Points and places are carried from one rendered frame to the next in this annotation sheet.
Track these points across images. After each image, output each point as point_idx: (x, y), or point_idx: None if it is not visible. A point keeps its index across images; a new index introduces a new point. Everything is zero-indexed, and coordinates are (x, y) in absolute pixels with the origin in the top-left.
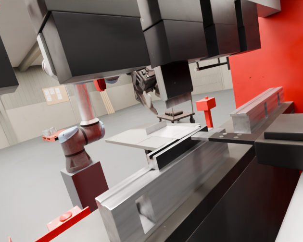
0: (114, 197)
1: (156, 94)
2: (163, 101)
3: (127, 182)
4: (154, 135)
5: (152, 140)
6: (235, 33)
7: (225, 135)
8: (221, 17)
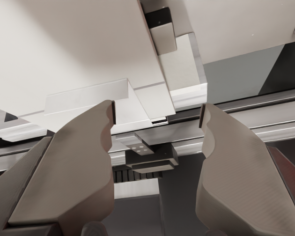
0: (9, 135)
1: (198, 187)
2: (209, 121)
3: (18, 130)
4: (68, 111)
5: (60, 120)
6: None
7: (139, 147)
8: None
